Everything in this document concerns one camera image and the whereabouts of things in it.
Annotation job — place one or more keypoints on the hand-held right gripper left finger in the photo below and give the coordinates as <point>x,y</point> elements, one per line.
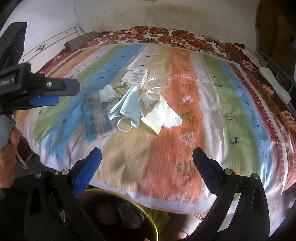
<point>86,172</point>

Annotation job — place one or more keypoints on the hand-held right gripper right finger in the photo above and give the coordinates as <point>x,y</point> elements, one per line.
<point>207,172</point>

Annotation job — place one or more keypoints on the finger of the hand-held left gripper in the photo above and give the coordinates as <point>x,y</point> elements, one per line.
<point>45,102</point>
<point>62,87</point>

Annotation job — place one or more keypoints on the white tissue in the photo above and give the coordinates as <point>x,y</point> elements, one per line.
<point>108,93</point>

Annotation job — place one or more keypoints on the clear plastic package blue print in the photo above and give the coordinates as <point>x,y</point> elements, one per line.
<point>99,118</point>

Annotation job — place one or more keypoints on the blue face mask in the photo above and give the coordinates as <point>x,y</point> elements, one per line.
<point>128,104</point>

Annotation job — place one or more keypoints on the black bin with gold rim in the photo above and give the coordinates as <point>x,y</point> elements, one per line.
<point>143,215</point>

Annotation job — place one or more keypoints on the white cardboard box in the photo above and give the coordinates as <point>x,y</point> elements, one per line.
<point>135,76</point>

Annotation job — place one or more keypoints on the person's left hand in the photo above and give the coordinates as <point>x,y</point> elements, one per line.
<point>9,162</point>

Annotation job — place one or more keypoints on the striped patterned blanket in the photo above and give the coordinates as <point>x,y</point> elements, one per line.
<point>196,139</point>

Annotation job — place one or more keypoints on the person's right foot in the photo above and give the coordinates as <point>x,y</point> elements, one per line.
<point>198,216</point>

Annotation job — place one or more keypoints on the grey folded cloth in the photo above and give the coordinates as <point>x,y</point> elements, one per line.
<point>81,40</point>

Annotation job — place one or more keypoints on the grey crumpled plastic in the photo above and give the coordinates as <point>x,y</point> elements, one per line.
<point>118,214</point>

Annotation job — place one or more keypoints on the grey slipper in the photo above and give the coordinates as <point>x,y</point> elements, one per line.
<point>187,226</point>

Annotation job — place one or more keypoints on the brown foil wrapper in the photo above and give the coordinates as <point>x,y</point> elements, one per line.
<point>122,88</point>

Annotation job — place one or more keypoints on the white scalloped wrapper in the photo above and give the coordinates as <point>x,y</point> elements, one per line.
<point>173,119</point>

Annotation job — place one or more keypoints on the green patterned floor mat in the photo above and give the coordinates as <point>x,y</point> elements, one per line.
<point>159,219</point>

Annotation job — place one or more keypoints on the pale yellow wrapper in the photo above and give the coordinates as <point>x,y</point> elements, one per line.
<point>157,118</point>

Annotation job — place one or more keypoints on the beige printed wrapper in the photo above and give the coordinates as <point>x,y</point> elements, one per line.
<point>148,103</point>

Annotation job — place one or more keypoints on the clear plastic container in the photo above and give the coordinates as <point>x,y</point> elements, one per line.
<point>163,81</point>

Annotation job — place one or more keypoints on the white rolled cloth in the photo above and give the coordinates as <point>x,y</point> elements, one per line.
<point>276,84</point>

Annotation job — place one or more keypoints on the red floral blanket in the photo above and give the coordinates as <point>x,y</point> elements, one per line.
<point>185,38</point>

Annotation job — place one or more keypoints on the dark brown furniture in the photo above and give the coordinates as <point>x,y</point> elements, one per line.
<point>275,27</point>

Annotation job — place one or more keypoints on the metal bed rail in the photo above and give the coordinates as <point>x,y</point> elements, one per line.
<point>281,69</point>

